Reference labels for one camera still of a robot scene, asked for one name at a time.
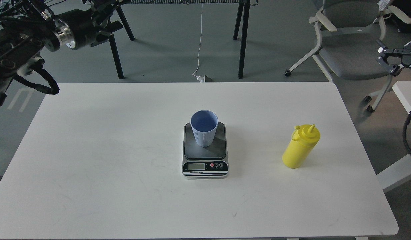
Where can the blue plastic cup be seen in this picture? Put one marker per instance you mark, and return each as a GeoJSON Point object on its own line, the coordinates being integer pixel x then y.
{"type": "Point", "coordinates": [204, 125]}

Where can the yellow squeeze bottle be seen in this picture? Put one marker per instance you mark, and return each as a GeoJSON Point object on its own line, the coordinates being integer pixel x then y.
{"type": "Point", "coordinates": [303, 140]}

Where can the black digital kitchen scale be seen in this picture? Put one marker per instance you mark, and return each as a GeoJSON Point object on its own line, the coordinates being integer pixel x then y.
{"type": "Point", "coordinates": [209, 162]}

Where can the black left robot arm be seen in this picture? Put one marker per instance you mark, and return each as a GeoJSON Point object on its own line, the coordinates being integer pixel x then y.
{"type": "Point", "coordinates": [28, 26]}

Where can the grey office chair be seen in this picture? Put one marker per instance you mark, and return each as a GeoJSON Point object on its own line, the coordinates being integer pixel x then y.
{"type": "Point", "coordinates": [348, 34]}

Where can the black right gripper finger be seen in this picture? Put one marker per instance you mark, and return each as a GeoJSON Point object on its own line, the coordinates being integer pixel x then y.
{"type": "Point", "coordinates": [385, 53]}

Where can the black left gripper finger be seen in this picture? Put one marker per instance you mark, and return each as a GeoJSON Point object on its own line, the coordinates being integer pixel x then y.
{"type": "Point", "coordinates": [104, 32]}
{"type": "Point", "coordinates": [106, 6]}

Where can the black legged background table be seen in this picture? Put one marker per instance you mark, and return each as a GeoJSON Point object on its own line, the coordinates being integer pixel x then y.
{"type": "Point", "coordinates": [185, 40]}

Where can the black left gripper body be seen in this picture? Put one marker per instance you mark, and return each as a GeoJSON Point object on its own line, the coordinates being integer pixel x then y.
{"type": "Point", "coordinates": [76, 29]}

